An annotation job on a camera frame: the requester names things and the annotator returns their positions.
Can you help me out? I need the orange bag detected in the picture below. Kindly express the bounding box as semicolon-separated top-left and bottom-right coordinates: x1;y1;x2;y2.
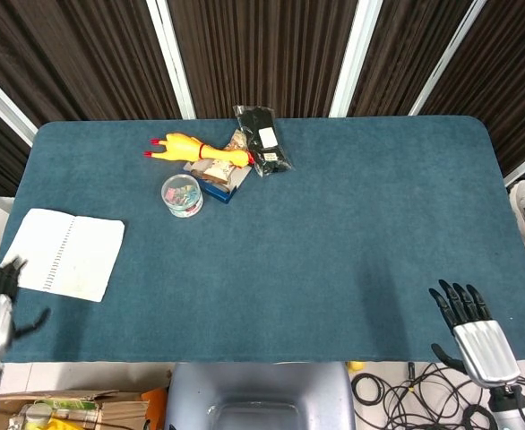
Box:
140;387;170;430

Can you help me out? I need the brown cardboard box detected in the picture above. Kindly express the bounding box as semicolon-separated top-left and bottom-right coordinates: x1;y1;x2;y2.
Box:
0;388;151;430

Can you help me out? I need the small brown snack packet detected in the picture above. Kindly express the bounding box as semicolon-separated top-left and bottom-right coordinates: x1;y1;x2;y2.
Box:
223;128;251;156

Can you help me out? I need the dark brown pleated curtain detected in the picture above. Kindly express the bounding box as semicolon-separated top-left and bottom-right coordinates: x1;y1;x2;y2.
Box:
0;0;525;198

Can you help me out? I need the spiral notebook with kraft cover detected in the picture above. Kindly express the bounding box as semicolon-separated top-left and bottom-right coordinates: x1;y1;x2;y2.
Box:
0;207;126;304

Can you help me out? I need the clear bag with black items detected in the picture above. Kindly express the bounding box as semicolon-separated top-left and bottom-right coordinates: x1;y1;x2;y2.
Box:
232;104;296;178

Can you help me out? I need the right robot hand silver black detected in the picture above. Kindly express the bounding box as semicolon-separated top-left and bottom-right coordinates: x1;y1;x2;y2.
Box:
428;279;521;389

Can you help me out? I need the yellow rubber chicken toy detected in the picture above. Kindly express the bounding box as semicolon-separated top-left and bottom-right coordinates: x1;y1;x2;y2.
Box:
142;132;255;169

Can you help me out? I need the blue cardboard box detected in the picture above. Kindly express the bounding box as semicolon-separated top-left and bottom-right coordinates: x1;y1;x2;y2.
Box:
182;159;254;206

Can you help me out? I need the clear plastic jar of clips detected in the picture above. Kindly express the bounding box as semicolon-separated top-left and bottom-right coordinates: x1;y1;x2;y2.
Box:
160;173;204;219

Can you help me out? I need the black cable coil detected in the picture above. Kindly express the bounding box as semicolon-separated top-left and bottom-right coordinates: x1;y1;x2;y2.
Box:
351;372;388;407

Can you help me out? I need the blue table cloth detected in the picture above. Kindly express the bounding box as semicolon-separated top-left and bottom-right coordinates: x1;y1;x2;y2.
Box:
0;115;525;364

